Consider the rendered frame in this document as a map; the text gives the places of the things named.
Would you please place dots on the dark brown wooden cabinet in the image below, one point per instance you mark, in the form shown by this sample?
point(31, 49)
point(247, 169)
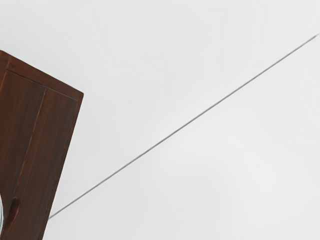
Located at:
point(37, 140)

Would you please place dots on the silver round object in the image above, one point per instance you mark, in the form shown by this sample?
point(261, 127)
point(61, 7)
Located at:
point(1, 216)

